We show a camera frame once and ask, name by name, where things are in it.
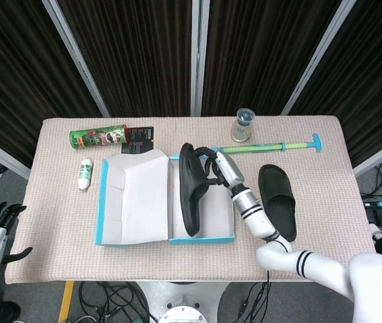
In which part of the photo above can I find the green blue water pump toy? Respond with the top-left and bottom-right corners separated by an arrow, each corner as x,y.
210,133 -> 323,155

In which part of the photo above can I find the black pleated curtain panel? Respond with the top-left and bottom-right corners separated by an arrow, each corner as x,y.
0,0 -> 102,168
291,0 -> 382,168
201,0 -> 342,117
59,0 -> 194,117

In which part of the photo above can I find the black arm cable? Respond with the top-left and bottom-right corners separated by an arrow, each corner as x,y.
237,267 -> 273,317

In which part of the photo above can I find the green Pringles can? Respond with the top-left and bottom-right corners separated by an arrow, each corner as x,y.
69,123 -> 128,150

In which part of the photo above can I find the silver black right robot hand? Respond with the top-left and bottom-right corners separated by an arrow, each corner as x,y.
192,146 -> 247,189

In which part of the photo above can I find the beige woven tablecloth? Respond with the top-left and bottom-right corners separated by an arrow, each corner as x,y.
4,116 -> 377,285

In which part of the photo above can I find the turquoise cardboard shoe box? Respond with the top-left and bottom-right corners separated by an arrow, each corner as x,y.
95,149 -> 236,246

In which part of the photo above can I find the black printed card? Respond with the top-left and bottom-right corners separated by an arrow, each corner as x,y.
120,126 -> 154,155

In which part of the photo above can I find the clear bottle with blue cap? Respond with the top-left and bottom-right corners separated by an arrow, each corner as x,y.
230,108 -> 256,143

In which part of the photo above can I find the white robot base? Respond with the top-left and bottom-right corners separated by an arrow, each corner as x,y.
136,281 -> 232,323

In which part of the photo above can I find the white frame pole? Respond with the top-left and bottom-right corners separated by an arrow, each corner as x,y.
189,0 -> 211,117
0,130 -> 32,179
41,0 -> 111,118
280,0 -> 370,117
352,133 -> 382,178

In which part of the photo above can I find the black slipper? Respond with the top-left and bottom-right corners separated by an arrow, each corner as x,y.
179,142 -> 222,238
257,164 -> 298,242

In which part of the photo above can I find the small white green bottle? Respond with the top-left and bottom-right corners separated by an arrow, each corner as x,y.
78,159 -> 94,192

